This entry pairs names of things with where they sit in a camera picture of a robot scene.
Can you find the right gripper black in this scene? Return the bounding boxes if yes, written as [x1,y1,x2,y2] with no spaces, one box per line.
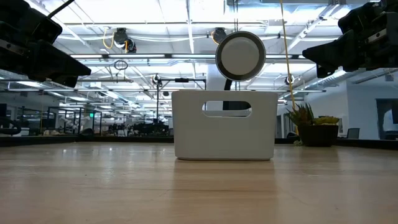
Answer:
[302,11,398,78]

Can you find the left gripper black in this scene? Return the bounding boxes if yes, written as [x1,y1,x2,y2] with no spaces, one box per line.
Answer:
[0,0,91,88]

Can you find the white plastic bin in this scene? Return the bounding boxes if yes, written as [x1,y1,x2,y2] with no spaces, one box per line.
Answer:
[171,90,279,162]

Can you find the black framed robot cell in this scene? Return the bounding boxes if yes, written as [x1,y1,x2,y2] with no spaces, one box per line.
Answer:
[46,106,103,136]

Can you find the green succulent plant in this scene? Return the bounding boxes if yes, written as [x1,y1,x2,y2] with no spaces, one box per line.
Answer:
[285,102,340,128]

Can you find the distant dark robot workstations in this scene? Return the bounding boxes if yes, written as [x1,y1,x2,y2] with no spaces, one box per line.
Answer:
[108,122,170,137]

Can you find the hanging yellow cable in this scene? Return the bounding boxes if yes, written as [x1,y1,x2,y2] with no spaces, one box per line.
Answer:
[279,0,297,110]

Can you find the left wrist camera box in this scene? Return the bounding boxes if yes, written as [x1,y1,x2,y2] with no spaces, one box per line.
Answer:
[29,17,63,45]

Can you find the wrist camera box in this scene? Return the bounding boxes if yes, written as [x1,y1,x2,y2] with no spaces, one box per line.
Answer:
[29,17,63,45]
[338,1,385,35]

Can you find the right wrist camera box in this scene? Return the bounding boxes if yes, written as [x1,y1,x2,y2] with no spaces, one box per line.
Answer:
[338,1,385,35]

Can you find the hanging black cable loop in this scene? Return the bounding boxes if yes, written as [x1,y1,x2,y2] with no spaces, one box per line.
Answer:
[113,59,129,72]

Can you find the black left wrist camera cable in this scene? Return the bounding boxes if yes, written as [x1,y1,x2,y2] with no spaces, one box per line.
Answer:
[48,0,75,19]

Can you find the black aluminium table frame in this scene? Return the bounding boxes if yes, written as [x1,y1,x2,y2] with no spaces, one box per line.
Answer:
[0,135,398,149]

